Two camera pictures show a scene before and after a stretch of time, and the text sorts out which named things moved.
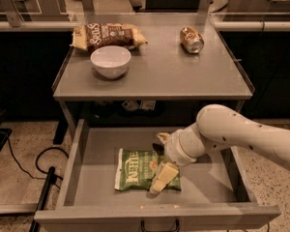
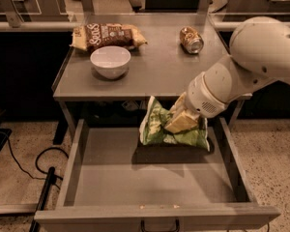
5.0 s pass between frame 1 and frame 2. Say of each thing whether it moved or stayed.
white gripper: moved
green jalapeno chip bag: moved
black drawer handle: stayed
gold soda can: stayed
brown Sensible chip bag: stayed
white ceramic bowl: stayed
